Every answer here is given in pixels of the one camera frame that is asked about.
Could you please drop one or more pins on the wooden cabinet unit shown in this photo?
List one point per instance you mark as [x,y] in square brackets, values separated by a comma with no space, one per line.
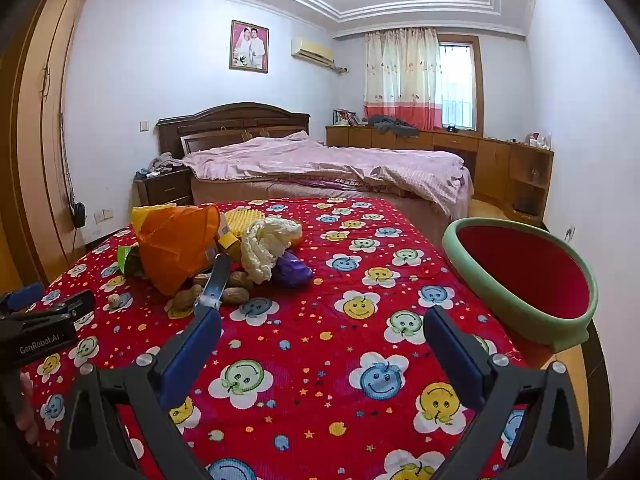
[495,165]

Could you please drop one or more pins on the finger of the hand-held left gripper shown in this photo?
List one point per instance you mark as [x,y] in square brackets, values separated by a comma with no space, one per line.
[65,307]
[22,296]

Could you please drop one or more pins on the red flower printed blanket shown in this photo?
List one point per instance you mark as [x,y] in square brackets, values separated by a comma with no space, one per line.
[320,320]

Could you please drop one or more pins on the white double wall socket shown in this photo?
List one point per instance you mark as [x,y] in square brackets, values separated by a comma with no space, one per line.
[103,215]

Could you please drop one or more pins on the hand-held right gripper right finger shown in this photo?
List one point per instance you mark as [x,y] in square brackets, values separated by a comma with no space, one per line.
[457,360]

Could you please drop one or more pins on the yellow foam net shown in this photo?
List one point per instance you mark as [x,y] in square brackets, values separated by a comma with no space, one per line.
[245,222]

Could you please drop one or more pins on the wooden wardrobe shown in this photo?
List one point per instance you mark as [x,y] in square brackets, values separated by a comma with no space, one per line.
[40,135]

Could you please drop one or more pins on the framed wall photo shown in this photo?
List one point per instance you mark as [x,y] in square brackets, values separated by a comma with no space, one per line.
[249,46]

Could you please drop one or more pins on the blue plastic shoehorn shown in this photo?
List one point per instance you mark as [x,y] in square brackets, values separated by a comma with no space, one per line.
[217,280]

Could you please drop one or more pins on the white wall socket with plug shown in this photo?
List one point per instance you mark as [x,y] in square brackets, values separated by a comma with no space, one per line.
[570,233]

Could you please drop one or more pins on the small yellow carton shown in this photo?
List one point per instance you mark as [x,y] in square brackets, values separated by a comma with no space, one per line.
[231,247]

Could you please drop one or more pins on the walnut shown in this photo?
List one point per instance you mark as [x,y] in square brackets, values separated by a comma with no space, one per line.
[115,301]

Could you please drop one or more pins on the bed with pink quilt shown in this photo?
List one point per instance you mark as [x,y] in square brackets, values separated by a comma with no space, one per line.
[320,160]

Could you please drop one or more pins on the dark wooden nightstand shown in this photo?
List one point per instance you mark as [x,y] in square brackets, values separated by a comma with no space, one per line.
[165,187]

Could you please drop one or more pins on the floral curtain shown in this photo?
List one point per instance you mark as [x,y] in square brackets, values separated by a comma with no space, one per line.
[400,75]

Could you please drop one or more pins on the crumpled pale clothes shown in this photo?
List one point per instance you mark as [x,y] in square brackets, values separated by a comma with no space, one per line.
[160,162]

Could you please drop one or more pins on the glass cup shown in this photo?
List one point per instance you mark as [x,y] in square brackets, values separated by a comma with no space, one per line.
[536,174]

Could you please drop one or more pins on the wall air conditioner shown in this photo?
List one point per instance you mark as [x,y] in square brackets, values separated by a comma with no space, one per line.
[311,51]

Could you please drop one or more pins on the window with wooden frame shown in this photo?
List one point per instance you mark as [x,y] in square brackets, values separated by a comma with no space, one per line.
[457,85]

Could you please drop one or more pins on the dark wooden headboard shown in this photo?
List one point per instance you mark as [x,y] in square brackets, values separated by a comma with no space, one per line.
[230,117]

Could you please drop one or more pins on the green wrapper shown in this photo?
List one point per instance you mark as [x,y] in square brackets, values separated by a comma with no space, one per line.
[127,260]

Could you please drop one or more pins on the white red plastic bag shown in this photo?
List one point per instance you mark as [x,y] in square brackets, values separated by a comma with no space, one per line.
[537,140]

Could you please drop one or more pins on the row of books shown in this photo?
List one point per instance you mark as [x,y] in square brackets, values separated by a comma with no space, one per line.
[345,117]

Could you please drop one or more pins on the pile of peanuts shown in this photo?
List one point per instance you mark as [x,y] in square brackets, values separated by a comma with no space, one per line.
[187,300]

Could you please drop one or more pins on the yellow plastic bag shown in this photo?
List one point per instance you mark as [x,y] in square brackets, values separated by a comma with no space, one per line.
[150,215]

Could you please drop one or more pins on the bed with pink bedding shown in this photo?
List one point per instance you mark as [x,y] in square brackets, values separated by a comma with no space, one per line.
[280,191]

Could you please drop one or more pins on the red bin with green rim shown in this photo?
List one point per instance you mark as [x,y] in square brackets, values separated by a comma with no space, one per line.
[520,270]

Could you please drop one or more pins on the grey crumpled clothes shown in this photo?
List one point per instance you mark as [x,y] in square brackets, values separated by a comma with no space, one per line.
[390,124]

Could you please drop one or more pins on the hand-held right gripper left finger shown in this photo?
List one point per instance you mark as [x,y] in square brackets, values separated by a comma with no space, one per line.
[192,355]

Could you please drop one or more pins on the person's left hand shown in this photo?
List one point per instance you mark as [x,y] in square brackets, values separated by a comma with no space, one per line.
[25,400]

